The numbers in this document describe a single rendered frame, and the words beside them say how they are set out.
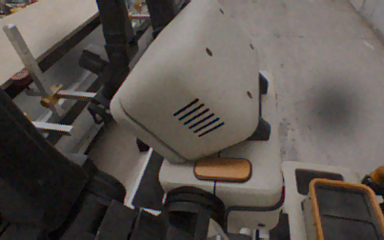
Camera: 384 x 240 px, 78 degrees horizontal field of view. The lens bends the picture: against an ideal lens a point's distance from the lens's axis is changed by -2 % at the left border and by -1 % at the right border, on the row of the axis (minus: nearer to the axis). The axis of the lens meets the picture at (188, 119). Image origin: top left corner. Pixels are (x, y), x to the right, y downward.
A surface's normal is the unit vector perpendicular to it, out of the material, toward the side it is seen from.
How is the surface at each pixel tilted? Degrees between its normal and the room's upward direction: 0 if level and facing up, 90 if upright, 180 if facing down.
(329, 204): 0
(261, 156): 8
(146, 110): 90
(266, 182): 14
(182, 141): 90
